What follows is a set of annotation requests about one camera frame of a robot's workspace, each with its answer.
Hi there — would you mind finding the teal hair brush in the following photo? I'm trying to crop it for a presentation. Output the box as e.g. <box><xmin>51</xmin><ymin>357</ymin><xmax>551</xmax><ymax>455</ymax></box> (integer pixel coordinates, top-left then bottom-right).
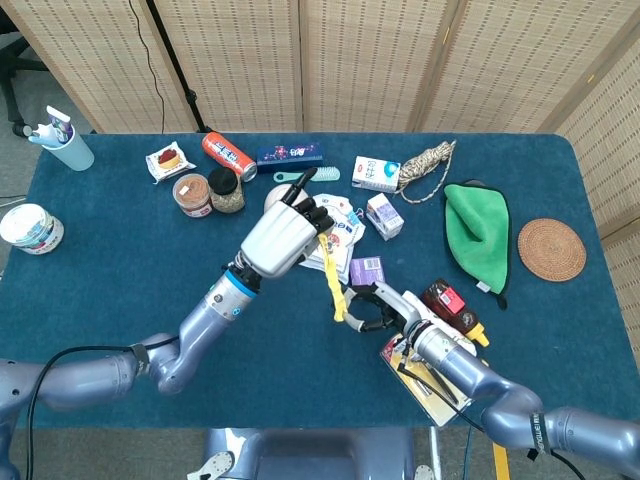
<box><xmin>272</xmin><ymin>166</ymin><xmax>341</xmax><ymax>184</ymax></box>

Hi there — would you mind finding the round woven coaster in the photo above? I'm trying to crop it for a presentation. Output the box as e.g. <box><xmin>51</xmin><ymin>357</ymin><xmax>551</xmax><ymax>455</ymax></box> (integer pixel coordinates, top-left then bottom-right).
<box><xmin>517</xmin><ymin>217</ymin><xmax>587</xmax><ymax>283</ymax></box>

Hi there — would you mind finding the white round labelled tub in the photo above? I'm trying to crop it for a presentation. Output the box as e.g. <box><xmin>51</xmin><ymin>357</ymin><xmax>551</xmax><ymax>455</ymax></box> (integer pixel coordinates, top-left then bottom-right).
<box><xmin>0</xmin><ymin>203</ymin><xmax>65</xmax><ymax>256</ymax></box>

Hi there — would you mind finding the orange soda can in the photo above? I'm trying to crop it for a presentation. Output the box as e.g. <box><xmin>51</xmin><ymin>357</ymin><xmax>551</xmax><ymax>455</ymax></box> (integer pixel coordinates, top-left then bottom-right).
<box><xmin>201</xmin><ymin>131</ymin><xmax>258</xmax><ymax>183</ymax></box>

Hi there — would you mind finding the yellow razor blister pack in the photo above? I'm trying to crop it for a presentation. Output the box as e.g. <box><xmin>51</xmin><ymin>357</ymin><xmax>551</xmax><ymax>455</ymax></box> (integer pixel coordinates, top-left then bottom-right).
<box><xmin>379</xmin><ymin>335</ymin><xmax>474</xmax><ymax>430</ymax></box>

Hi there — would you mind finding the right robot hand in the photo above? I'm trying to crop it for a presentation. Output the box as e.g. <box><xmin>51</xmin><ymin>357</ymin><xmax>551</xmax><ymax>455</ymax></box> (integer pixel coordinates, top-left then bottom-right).
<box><xmin>343</xmin><ymin>281</ymin><xmax>421</xmax><ymax>334</ymax></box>

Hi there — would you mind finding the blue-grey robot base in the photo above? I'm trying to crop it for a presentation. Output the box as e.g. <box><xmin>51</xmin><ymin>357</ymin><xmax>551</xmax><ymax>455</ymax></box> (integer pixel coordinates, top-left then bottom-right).
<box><xmin>187</xmin><ymin>427</ymin><xmax>436</xmax><ymax>480</ymax></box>

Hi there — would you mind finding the black tripod pole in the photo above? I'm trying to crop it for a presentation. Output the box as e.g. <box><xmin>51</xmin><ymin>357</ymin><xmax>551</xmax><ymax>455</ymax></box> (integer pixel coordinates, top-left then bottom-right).
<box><xmin>144</xmin><ymin>0</ymin><xmax>214</xmax><ymax>134</ymax></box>

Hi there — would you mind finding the small purple drink carton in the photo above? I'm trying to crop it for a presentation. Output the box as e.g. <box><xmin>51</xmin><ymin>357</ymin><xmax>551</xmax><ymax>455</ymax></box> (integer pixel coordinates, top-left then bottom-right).
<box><xmin>365</xmin><ymin>193</ymin><xmax>405</xmax><ymax>242</ymax></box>

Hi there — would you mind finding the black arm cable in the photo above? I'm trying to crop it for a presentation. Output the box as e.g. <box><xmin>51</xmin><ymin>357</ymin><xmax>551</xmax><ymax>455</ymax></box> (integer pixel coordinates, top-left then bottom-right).
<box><xmin>397</xmin><ymin>339</ymin><xmax>591</xmax><ymax>480</ymax></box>
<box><xmin>24</xmin><ymin>334</ymin><xmax>181</xmax><ymax>480</ymax></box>

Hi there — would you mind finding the clear tub brown paste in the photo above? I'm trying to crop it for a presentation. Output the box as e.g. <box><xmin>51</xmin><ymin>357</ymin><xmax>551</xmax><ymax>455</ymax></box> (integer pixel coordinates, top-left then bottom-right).
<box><xmin>172</xmin><ymin>172</ymin><xmax>212</xmax><ymax>220</ymax></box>

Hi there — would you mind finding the dark blue table cover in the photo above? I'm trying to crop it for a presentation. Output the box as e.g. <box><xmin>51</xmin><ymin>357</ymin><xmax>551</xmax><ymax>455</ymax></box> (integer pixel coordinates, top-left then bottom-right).
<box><xmin>0</xmin><ymin>132</ymin><xmax>609</xmax><ymax>430</ymax></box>

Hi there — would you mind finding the black-lid glass seed jar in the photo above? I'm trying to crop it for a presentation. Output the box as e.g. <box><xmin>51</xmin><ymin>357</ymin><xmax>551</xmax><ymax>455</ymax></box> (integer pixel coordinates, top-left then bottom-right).
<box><xmin>207</xmin><ymin>166</ymin><xmax>247</xmax><ymax>215</ymax></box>

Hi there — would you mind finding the green microfiber cloth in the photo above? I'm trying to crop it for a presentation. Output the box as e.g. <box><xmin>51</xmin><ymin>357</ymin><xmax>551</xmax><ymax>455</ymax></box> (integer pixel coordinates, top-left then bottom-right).
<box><xmin>443</xmin><ymin>180</ymin><xmax>513</xmax><ymax>311</ymax></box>

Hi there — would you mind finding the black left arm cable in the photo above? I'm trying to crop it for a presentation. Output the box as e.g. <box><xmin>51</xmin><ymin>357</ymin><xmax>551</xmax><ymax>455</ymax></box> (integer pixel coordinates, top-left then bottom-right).
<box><xmin>24</xmin><ymin>334</ymin><xmax>181</xmax><ymax>480</ymax></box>

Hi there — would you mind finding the white blue milk carton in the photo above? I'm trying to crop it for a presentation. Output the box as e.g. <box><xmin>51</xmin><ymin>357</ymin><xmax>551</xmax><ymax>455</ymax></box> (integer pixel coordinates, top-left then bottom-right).
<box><xmin>351</xmin><ymin>155</ymin><xmax>402</xmax><ymax>194</ymax></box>

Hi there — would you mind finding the bamboo folding screen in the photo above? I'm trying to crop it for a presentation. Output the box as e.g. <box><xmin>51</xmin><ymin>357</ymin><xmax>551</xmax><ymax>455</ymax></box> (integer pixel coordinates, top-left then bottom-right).
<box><xmin>0</xmin><ymin>0</ymin><xmax>640</xmax><ymax>241</ymax></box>

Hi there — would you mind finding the coiled braided rope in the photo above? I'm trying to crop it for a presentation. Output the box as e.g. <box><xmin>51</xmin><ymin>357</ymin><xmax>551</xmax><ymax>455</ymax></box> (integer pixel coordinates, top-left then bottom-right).
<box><xmin>396</xmin><ymin>139</ymin><xmax>458</xmax><ymax>205</ymax></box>

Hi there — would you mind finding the white upturned bowl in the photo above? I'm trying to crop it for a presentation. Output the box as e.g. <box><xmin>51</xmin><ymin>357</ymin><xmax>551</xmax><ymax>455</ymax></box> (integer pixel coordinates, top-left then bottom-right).
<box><xmin>263</xmin><ymin>183</ymin><xmax>296</xmax><ymax>212</ymax></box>

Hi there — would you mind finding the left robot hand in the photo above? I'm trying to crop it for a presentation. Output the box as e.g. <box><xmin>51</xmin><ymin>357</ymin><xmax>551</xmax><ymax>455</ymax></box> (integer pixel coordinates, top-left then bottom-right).
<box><xmin>234</xmin><ymin>167</ymin><xmax>336</xmax><ymax>280</ymax></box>

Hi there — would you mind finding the wrapped red cake snack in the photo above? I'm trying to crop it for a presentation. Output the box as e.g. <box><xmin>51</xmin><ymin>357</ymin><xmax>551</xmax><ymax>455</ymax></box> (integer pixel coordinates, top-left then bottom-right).
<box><xmin>145</xmin><ymin>140</ymin><xmax>197</xmax><ymax>185</ymax></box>

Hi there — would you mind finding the brown sauce bottle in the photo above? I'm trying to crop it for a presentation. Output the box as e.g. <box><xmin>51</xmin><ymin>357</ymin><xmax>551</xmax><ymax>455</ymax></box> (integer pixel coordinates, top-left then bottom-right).
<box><xmin>420</xmin><ymin>278</ymin><xmax>491</xmax><ymax>348</ymax></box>

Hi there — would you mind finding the purple soap box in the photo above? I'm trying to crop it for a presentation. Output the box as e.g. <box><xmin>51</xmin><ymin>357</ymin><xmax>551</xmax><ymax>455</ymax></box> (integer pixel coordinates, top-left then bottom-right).
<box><xmin>350</xmin><ymin>256</ymin><xmax>389</xmax><ymax>289</ymax></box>

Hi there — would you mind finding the white-wrapped yellow-cap bottle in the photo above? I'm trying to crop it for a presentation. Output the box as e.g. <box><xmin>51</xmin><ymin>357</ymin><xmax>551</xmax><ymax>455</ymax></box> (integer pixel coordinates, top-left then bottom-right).
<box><xmin>402</xmin><ymin>289</ymin><xmax>490</xmax><ymax>369</ymax></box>

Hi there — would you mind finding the toothpaste tube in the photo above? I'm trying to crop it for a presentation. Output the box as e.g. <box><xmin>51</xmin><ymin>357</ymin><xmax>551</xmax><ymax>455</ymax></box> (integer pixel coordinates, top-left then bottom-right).
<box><xmin>45</xmin><ymin>105</ymin><xmax>73</xmax><ymax>146</ymax></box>

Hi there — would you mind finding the light blue plastic cup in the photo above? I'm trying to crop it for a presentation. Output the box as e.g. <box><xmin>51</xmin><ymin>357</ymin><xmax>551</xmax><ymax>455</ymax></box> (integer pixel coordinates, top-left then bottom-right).
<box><xmin>42</xmin><ymin>124</ymin><xmax>96</xmax><ymax>173</ymax></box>

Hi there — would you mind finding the white printed powder bag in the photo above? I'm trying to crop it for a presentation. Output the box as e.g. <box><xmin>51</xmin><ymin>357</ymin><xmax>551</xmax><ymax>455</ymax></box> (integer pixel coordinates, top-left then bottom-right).
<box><xmin>298</xmin><ymin>193</ymin><xmax>367</xmax><ymax>285</ymax></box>

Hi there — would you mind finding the dark blue long box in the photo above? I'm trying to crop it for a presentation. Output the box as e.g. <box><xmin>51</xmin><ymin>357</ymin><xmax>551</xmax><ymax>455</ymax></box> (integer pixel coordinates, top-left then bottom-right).
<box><xmin>256</xmin><ymin>141</ymin><xmax>325</xmax><ymax>175</ymax></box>

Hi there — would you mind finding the light blue toothbrush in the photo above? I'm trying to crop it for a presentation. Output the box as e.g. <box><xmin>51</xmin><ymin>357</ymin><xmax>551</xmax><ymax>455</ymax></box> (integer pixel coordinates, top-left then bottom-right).
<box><xmin>28</xmin><ymin>122</ymin><xmax>56</xmax><ymax>147</ymax></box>

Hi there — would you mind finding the black office chair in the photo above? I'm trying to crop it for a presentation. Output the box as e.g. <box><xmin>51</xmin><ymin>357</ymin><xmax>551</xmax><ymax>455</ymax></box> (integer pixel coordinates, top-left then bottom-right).
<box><xmin>0</xmin><ymin>7</ymin><xmax>49</xmax><ymax>139</ymax></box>

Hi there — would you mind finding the thin black hanging cable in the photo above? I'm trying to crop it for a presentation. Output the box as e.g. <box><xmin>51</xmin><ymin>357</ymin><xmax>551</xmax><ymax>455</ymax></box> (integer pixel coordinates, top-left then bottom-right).
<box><xmin>127</xmin><ymin>0</ymin><xmax>169</xmax><ymax>134</ymax></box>

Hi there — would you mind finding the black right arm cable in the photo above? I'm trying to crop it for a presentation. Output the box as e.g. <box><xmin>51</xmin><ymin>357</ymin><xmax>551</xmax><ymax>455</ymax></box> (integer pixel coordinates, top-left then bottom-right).
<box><xmin>397</xmin><ymin>339</ymin><xmax>591</xmax><ymax>480</ymax></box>

